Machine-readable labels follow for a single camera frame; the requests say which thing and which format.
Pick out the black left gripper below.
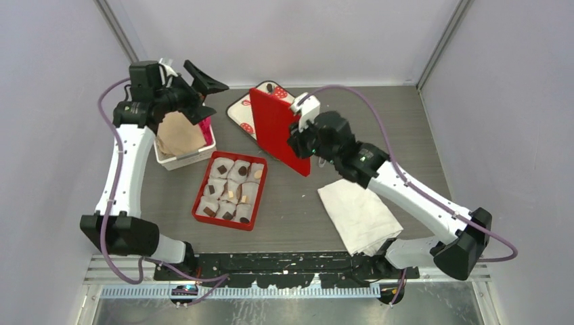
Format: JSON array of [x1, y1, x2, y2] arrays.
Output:
[[156, 62, 229, 125]]

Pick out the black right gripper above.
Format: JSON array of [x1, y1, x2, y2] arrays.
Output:
[[287, 111, 340, 165]]

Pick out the red box lid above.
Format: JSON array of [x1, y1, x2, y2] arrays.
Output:
[[249, 87, 311, 177]]

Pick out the dark chocolate bottom row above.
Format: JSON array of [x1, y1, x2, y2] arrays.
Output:
[[222, 212, 234, 221]]

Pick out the metal tongs with grey handle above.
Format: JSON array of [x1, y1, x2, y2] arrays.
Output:
[[317, 157, 326, 168]]

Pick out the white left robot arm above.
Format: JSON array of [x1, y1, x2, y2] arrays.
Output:
[[80, 60, 229, 280]]

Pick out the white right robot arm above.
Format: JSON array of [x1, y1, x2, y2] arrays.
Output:
[[287, 111, 492, 280]]

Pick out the red chocolate box tray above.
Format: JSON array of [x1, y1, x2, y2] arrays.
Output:
[[191, 151, 267, 231]]

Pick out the pink tissue paper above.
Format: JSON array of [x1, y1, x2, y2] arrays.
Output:
[[198, 117, 213, 146]]

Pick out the strawberry print tray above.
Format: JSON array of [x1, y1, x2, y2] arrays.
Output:
[[226, 81, 294, 141]]

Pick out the tan paper bag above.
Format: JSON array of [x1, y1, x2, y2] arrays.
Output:
[[156, 112, 206, 156]]

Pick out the white plastic basket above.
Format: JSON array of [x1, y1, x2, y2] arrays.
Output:
[[154, 112, 217, 171]]

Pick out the white folded cloth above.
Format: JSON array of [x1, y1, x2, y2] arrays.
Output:
[[317, 179, 403, 257]]

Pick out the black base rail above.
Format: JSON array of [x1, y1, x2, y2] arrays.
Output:
[[175, 251, 401, 289]]

